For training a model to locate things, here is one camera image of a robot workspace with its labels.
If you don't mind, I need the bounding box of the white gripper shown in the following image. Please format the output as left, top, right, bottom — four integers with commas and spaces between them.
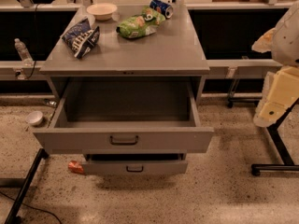
251, 28, 299, 127

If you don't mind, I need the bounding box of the green rice chip bag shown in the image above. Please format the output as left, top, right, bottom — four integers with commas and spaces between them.
116, 7, 165, 39

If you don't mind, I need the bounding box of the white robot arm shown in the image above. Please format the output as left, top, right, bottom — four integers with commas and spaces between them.
251, 1, 299, 127

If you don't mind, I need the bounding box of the grey metal drawer cabinet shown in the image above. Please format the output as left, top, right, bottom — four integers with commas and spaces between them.
40, 6, 209, 98

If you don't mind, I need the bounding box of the grey lower drawer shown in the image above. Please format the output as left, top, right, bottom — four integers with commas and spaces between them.
81, 153, 188, 175

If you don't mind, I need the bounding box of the open grey top drawer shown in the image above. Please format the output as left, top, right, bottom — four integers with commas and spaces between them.
34, 77, 213, 154

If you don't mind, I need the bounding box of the blue chip bag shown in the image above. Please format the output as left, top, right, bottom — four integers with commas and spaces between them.
62, 18, 100, 59

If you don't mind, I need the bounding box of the small wheeled black stand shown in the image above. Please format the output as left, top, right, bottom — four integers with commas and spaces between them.
227, 78, 261, 108

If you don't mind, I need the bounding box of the blue soda can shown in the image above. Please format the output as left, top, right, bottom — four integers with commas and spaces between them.
149, 0, 173, 19

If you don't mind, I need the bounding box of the white bowl on cabinet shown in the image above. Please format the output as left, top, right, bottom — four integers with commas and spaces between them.
87, 3, 118, 21

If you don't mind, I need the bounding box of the orange snack packet on floor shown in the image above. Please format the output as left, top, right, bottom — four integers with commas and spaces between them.
68, 161, 84, 175

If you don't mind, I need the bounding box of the clear plastic water bottle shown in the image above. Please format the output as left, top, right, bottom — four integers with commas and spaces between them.
14, 38, 34, 66

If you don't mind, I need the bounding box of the black stand leg left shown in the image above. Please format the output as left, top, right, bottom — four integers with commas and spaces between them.
0, 148, 49, 224

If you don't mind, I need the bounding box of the black stand frame right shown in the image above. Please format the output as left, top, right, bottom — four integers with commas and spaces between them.
251, 101, 299, 176

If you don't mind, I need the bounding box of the black floor cable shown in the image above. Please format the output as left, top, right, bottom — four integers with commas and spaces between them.
0, 190, 64, 224

